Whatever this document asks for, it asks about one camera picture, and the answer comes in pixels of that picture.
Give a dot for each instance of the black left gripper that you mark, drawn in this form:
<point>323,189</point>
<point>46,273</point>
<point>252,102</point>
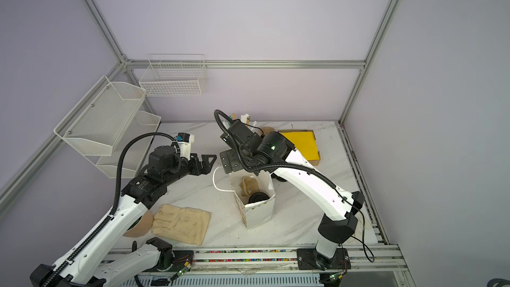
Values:
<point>205,168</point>

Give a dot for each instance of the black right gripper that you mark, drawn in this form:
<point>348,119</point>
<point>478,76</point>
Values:
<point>228,158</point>

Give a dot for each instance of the pulp two-cup carrier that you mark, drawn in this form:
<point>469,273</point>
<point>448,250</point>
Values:
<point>249,186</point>

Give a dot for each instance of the cartoon animal paper gift bag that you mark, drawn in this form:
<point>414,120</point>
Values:
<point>253,215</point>

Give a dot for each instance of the green paper cup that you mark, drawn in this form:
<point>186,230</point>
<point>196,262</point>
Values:
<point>258,197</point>

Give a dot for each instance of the black plastic cup lids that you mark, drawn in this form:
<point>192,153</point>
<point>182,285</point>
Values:
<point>278,178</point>

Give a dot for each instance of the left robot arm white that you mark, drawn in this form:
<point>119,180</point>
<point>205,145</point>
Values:
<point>81,266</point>

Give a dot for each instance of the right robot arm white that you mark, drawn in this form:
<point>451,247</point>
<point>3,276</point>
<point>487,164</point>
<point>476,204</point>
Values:
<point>277,155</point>

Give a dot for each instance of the stacked pulp cup carriers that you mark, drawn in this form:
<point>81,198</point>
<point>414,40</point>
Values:
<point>266,130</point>

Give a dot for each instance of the beige work glove left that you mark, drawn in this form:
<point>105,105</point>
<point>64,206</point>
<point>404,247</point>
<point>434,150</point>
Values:
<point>183,224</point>

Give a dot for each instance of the cardboard box yellow napkins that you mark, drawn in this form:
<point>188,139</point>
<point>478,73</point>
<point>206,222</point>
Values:
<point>305,142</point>

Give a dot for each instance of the white mesh shelf lower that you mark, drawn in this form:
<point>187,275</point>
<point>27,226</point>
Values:
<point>142,123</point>

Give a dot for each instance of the white mesh shelf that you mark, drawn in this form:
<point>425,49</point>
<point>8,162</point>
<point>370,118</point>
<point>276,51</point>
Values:
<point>142,123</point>
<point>95,126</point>

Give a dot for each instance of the kraft bowl with green plant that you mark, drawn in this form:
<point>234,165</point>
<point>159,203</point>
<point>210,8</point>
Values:
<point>141,226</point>

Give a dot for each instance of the white mesh shelf upper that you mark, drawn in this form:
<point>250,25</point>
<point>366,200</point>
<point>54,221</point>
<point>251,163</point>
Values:
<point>95,126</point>

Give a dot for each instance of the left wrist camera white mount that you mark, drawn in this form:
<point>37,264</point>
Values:
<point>185,141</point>

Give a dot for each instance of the white wire basket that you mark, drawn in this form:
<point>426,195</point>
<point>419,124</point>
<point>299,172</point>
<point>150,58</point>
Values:
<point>175,75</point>

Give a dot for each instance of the aluminium frame profiles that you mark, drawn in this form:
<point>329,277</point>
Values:
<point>13,191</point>

